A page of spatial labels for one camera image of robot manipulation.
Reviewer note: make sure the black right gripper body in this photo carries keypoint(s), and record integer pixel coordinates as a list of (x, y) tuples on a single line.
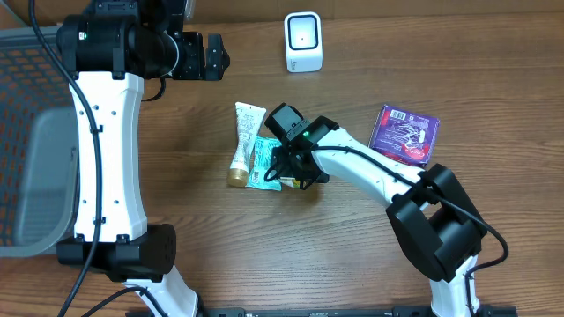
[(292, 166)]

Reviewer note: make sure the white tube with gold cap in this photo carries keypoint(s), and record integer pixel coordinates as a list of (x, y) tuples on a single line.
[(249, 119)]

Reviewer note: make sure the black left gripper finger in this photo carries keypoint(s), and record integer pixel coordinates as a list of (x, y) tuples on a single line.
[(216, 51), (215, 71)]

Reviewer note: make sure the white barcode scanner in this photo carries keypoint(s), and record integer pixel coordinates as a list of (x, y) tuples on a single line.
[(303, 42)]

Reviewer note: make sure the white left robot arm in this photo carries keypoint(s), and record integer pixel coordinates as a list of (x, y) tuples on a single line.
[(107, 53)]

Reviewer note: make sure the teal snack packet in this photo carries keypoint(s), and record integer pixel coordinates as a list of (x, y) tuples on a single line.
[(263, 150)]

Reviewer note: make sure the grey plastic mesh basket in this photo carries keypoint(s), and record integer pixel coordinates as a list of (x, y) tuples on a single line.
[(39, 149)]

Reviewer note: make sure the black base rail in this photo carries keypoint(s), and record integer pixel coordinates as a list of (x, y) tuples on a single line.
[(398, 311)]

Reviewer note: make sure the green yellow snack packet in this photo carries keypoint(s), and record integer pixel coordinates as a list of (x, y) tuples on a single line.
[(291, 182)]

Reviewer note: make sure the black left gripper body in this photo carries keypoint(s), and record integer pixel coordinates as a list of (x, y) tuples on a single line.
[(211, 57)]

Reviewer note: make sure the purple Carefree package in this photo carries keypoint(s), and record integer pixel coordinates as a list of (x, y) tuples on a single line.
[(404, 136)]

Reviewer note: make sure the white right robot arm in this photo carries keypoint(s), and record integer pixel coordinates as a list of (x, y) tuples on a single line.
[(435, 222)]

